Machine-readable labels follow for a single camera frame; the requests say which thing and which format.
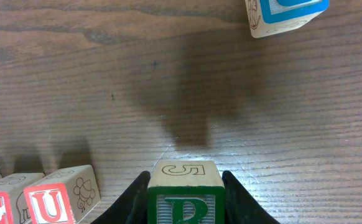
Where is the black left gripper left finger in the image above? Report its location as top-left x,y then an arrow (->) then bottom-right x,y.
91,171 -> 151,224

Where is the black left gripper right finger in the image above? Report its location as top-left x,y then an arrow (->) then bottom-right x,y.
222,170 -> 279,224

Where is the green R block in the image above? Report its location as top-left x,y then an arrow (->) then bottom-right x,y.
147,161 -> 225,224

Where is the red E block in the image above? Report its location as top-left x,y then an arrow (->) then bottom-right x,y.
0,173 -> 45,224

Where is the blue P block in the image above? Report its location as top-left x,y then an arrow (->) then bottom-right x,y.
245,0 -> 329,38

